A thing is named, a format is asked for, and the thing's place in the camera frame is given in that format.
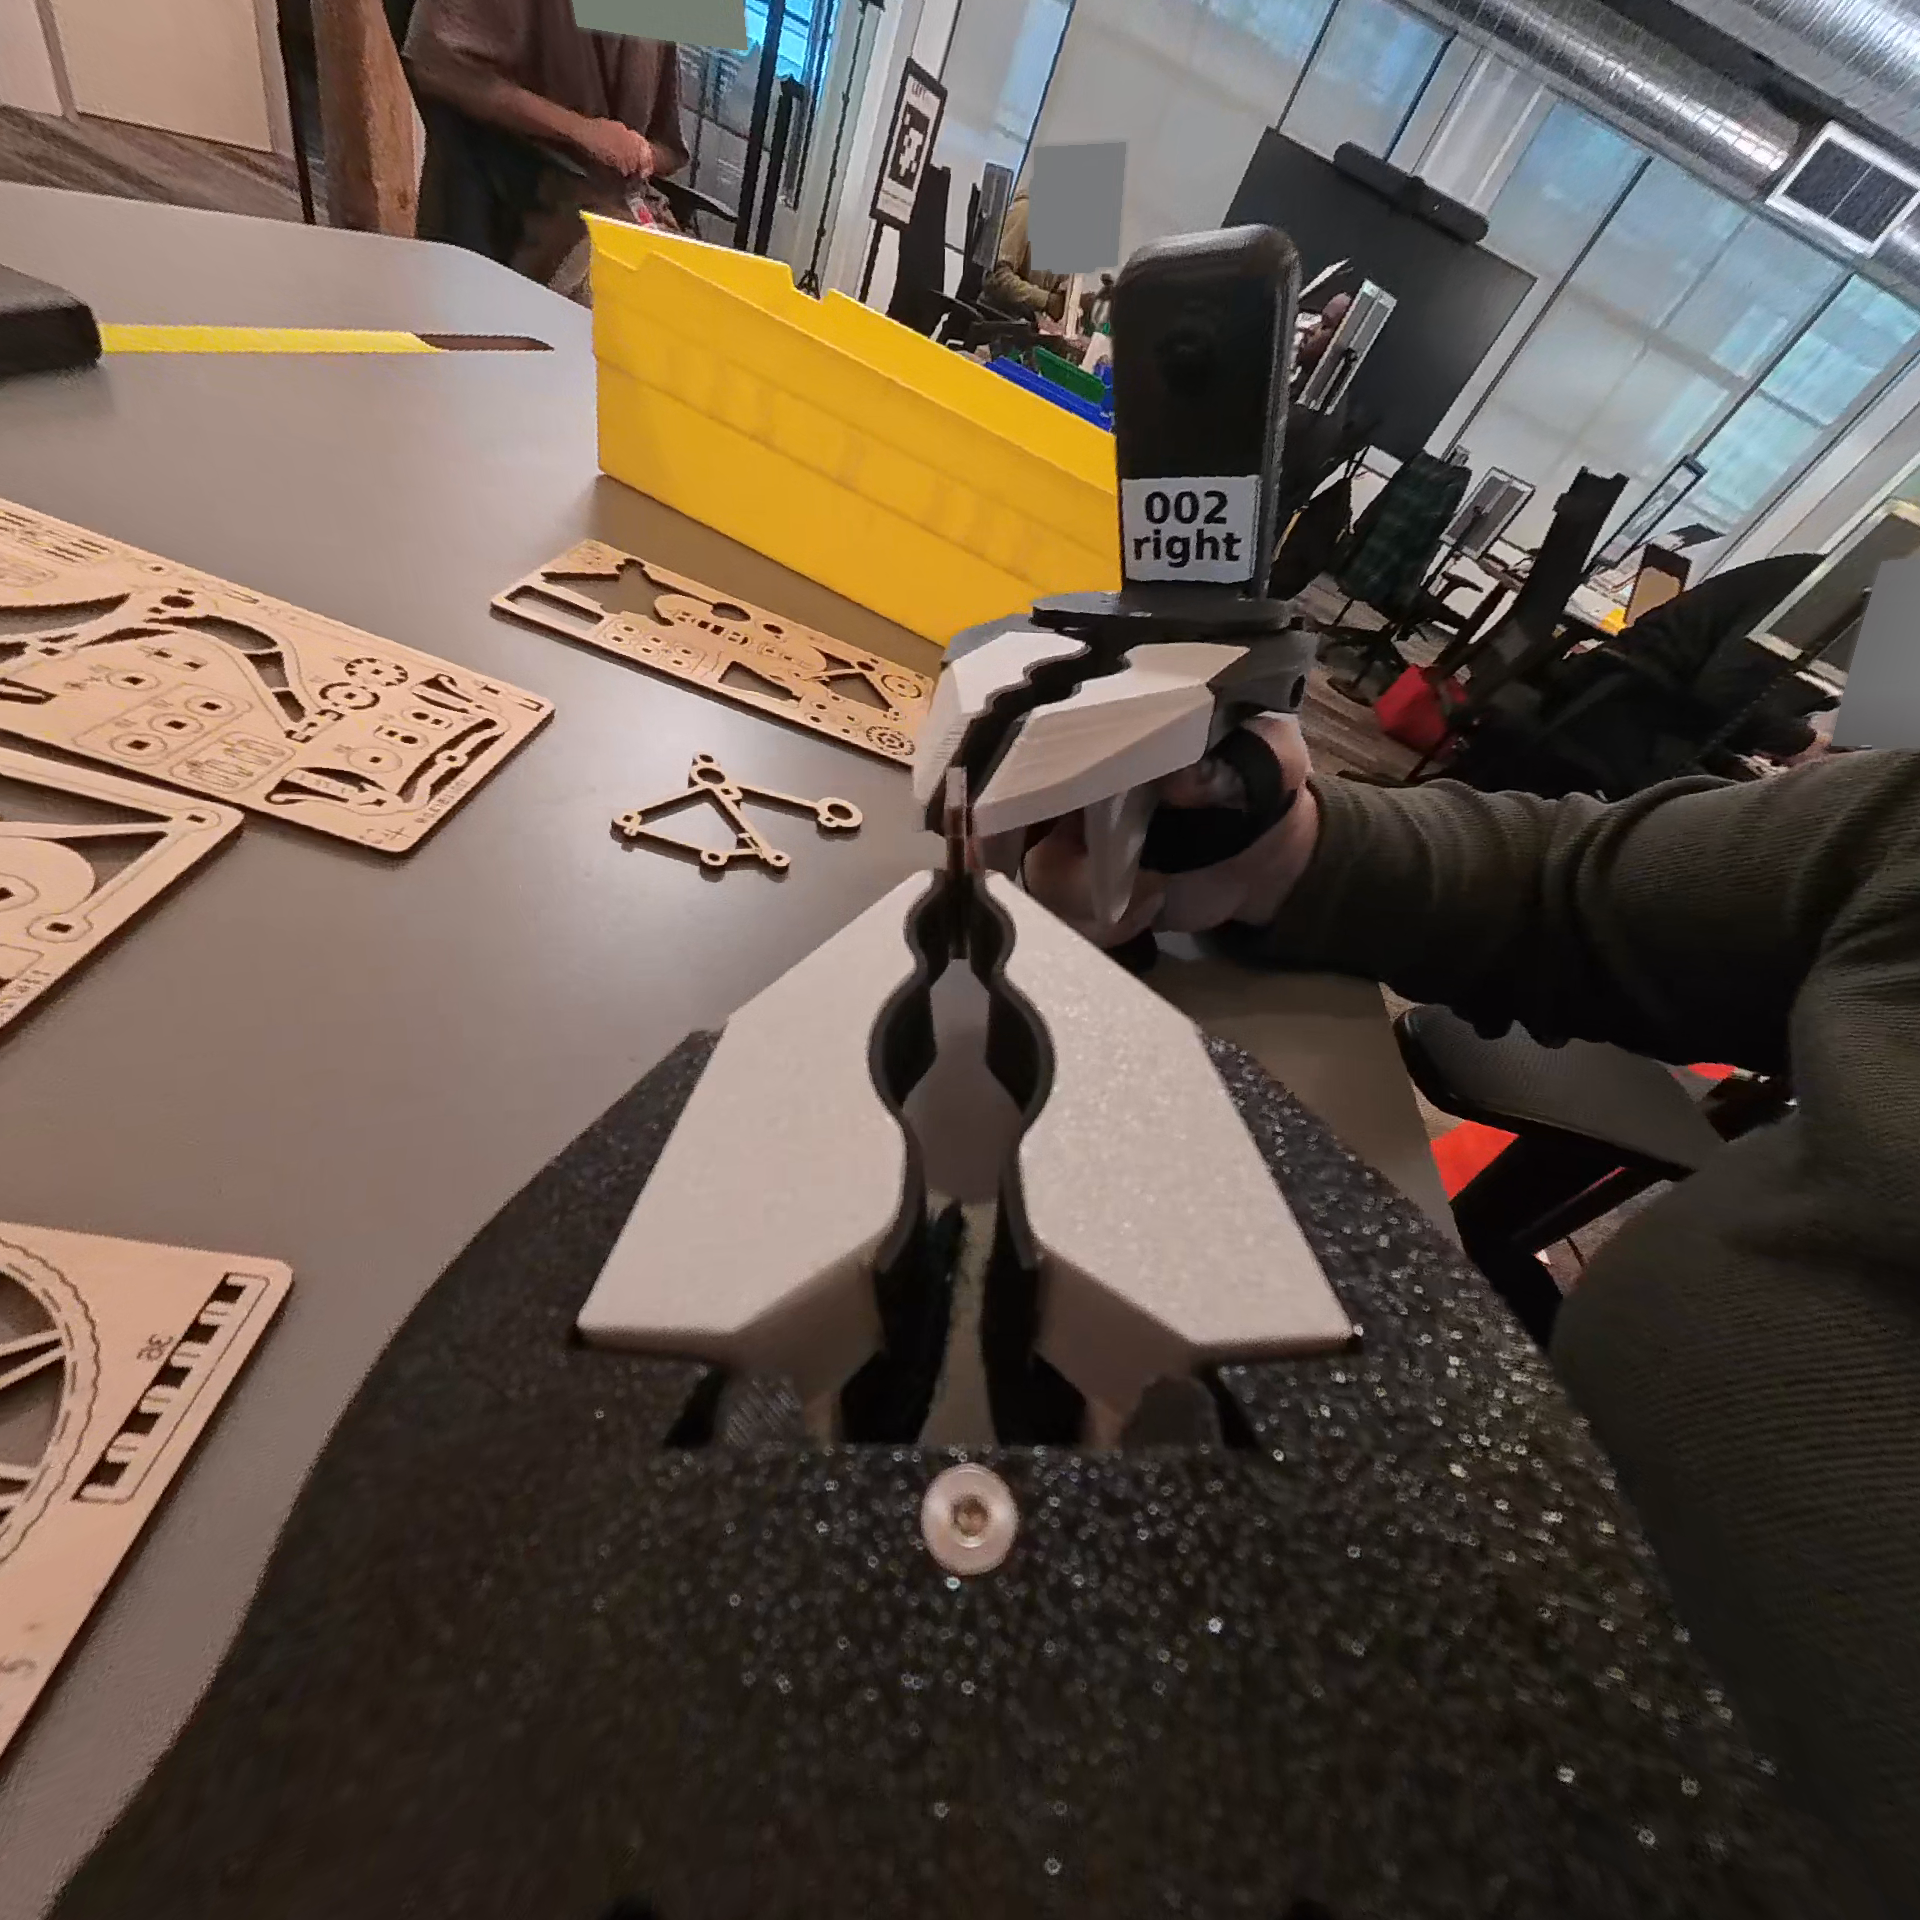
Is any black power brick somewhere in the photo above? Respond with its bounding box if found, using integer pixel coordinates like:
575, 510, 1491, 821
0, 265, 104, 380

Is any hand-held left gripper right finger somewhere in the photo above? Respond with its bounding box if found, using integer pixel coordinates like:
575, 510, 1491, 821
980, 874, 1355, 1444

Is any black office chair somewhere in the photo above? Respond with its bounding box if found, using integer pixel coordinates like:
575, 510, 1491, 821
1514, 466, 1634, 667
1496, 550, 1836, 784

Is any person's right hand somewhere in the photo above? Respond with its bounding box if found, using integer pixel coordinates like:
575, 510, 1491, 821
1028, 716, 1324, 961

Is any yellow storage bin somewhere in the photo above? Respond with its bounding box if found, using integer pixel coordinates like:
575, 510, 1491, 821
583, 210, 1122, 651

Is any black chair armrest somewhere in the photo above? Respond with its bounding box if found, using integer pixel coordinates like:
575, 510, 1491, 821
1398, 1002, 1791, 1174

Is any wooden support post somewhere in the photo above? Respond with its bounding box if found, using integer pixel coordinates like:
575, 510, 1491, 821
305, 0, 425, 239

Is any small oblong wooden part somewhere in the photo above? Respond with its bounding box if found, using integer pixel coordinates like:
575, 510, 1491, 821
939, 769, 994, 979

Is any wooden bicycle frame part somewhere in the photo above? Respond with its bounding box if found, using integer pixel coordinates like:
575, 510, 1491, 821
608, 752, 867, 882

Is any narrow wooden parts sheet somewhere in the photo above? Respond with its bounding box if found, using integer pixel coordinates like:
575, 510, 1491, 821
492, 541, 936, 768

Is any wooden sheet with round holes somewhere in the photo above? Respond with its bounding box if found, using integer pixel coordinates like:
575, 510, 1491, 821
0, 501, 556, 861

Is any wooden sheet with curved cutouts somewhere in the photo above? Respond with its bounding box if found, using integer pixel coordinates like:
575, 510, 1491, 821
0, 747, 248, 1039

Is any silver ventilation duct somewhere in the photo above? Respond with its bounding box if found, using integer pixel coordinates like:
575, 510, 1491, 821
1416, 0, 1920, 205

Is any blue storage bin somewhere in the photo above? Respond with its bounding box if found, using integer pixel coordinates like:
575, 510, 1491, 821
986, 352, 1115, 432

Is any black framed sign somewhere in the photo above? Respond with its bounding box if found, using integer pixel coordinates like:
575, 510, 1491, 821
870, 57, 951, 229

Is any black wall screen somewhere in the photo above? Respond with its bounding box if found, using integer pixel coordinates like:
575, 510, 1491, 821
1222, 127, 1540, 470

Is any wooden wheel parts sheet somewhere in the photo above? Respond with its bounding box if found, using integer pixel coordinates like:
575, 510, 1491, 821
0, 1223, 296, 1758

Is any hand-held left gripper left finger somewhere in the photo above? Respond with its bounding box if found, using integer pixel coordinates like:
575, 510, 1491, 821
580, 866, 958, 1440

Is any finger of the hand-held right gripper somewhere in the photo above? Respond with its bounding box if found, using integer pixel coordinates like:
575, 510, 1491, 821
911, 626, 1098, 821
958, 640, 1255, 838

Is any red bag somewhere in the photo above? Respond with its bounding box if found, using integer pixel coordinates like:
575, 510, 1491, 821
1372, 663, 1469, 749

